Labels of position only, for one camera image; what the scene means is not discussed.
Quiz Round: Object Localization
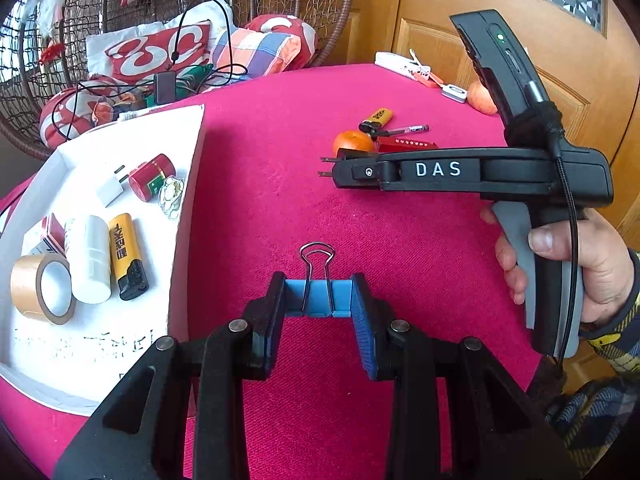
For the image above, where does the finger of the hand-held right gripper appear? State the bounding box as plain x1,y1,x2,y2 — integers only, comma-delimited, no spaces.
337,146,381,161
334,156,403,192

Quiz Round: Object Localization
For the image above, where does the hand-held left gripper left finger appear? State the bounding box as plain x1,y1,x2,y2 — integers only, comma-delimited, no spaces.
52,271,287,480

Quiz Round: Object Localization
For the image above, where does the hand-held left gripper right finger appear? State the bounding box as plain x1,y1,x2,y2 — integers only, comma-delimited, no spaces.
350,272,583,480

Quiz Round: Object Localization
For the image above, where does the black power plug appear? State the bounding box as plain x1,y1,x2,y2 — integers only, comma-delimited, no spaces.
317,155,346,181

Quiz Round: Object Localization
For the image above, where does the blue binder clip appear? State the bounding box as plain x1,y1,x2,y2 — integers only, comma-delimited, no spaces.
284,241,355,320

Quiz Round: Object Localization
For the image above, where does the white cardboard box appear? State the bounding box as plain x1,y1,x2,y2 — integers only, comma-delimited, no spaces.
0,103,207,417

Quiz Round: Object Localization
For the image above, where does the brown packing tape roll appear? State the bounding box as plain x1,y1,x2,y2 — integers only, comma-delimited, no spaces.
10,252,78,326

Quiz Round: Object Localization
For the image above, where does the person's right forearm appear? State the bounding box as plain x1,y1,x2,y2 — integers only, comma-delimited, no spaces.
542,247,640,480

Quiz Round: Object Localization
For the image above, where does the person's right hand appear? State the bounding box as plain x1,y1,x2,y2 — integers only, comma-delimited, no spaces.
480,207,638,328

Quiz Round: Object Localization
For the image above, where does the mandarin orange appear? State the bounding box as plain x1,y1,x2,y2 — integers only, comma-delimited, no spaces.
332,130,376,157

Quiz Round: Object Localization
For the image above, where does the yellow lighter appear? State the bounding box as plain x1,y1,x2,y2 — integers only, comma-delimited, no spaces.
359,107,393,135
108,212,150,302

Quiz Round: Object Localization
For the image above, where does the black pen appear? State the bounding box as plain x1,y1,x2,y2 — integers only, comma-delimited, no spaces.
372,124,430,138

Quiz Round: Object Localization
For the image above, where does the red flat box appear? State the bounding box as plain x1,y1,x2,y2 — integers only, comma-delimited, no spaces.
376,138,440,153

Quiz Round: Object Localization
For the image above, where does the orange fruit far right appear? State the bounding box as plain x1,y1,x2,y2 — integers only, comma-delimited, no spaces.
467,81,500,116

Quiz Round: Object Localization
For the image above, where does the magenta tablecloth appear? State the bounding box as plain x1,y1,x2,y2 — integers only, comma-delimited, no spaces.
0,62,566,480

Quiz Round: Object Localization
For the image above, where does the plaid cushion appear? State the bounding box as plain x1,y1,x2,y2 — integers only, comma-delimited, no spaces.
210,27,303,78

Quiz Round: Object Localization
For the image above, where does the wooden door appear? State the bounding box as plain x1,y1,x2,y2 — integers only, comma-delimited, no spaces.
345,0,640,241

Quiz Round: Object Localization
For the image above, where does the green cloth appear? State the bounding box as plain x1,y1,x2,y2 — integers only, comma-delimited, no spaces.
177,64,213,92

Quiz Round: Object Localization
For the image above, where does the white plastic bottle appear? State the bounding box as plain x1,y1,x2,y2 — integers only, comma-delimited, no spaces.
64,215,112,306

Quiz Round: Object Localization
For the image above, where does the red tin can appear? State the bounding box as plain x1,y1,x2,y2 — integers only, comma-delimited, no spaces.
128,153,176,203

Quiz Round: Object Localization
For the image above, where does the black power adapter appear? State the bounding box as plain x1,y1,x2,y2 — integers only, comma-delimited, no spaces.
154,72,176,106

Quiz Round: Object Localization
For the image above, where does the white charger plug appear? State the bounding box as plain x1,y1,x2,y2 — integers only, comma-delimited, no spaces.
95,164,130,208

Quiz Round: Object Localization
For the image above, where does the red white square cushion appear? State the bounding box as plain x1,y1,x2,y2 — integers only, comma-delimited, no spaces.
104,21,213,86

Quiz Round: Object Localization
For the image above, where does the small red white box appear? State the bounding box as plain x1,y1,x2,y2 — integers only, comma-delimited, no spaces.
21,212,68,261

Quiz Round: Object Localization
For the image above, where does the patterned cloth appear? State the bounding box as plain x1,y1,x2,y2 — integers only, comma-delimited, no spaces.
92,95,148,123

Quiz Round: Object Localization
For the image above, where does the red white seat cushion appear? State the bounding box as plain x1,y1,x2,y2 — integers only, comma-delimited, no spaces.
40,14,318,150

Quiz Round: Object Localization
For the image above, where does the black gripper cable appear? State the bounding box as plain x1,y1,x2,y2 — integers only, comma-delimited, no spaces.
525,85,583,361

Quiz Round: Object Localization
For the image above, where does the thin black beaded cord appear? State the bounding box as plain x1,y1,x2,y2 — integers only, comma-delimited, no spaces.
167,0,249,83

